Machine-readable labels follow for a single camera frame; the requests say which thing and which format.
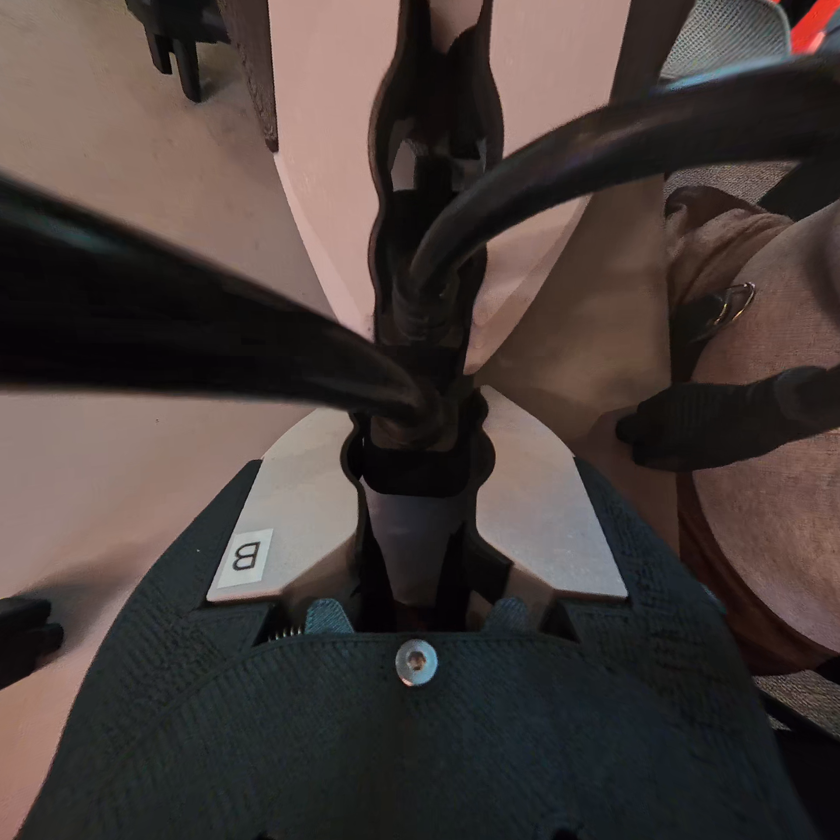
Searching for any black power cable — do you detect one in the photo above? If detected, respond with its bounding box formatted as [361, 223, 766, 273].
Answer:
[0, 172, 455, 438]
[407, 52, 840, 317]

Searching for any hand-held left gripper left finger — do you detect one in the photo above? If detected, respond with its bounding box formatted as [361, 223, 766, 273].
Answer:
[205, 408, 368, 605]

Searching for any black cable with plug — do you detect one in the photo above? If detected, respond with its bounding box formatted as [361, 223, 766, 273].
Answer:
[0, 596, 64, 691]

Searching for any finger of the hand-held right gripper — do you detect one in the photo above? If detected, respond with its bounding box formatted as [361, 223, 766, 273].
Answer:
[268, 0, 422, 343]
[465, 0, 632, 376]

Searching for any reddish brown garment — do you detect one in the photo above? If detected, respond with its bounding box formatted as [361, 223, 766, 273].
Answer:
[676, 471, 840, 678]

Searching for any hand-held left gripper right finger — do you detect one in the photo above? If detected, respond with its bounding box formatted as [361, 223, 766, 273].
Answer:
[467, 385, 631, 605]

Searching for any black cable connector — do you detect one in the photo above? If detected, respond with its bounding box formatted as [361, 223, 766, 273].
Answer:
[125, 0, 231, 104]

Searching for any red box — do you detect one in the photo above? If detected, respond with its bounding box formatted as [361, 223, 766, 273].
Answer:
[784, 0, 840, 55]

